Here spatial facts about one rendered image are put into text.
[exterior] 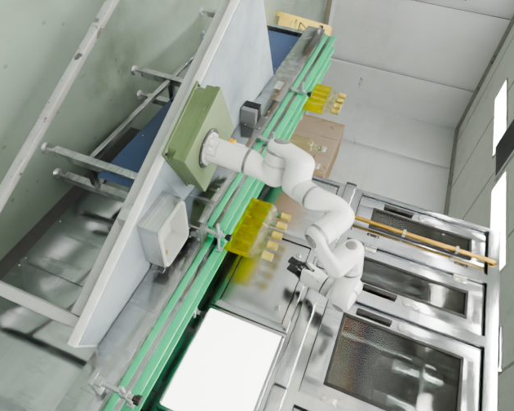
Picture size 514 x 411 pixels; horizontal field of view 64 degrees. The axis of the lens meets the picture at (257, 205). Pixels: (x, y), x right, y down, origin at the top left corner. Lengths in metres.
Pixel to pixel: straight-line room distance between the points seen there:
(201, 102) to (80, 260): 0.95
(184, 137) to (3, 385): 1.12
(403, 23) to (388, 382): 6.30
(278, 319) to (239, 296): 0.19
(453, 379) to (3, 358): 1.72
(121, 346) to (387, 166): 5.98
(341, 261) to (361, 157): 5.76
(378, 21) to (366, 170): 2.40
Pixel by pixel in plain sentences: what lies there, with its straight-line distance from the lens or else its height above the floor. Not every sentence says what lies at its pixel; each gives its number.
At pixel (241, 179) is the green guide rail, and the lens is 1.83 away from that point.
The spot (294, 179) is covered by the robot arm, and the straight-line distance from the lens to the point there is 1.37.
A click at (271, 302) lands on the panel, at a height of 1.21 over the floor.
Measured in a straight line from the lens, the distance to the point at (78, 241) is 2.10.
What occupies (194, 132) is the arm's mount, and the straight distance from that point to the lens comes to 1.45.
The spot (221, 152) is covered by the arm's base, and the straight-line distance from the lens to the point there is 1.50.
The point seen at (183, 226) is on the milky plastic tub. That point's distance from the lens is 1.61.
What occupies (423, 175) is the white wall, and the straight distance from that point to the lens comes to 7.11.
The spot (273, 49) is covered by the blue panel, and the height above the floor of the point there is 0.64.
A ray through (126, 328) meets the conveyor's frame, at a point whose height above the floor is 0.81.
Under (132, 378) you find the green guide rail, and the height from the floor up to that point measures 0.91.
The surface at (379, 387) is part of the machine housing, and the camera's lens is 1.77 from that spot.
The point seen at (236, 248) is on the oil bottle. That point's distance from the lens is 1.74.
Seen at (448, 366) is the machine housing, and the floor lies 1.95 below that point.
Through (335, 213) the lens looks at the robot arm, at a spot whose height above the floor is 1.36.
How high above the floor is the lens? 1.41
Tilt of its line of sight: 12 degrees down
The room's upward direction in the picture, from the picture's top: 108 degrees clockwise
